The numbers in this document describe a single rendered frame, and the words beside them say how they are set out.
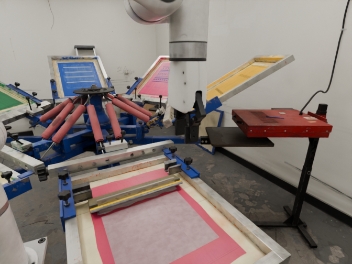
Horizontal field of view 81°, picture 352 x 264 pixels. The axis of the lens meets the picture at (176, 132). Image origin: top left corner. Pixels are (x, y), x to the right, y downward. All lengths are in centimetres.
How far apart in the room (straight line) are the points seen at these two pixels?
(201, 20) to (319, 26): 219
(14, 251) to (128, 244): 37
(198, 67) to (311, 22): 224
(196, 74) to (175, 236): 58
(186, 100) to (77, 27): 468
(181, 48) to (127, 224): 66
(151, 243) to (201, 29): 66
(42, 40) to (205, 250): 467
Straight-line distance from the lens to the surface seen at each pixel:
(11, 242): 51
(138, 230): 83
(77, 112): 153
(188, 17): 41
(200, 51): 41
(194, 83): 39
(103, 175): 113
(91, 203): 93
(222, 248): 79
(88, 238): 85
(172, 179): 98
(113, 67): 509
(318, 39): 253
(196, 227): 83
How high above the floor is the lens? 154
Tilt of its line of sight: 20 degrees down
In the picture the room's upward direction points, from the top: straight up
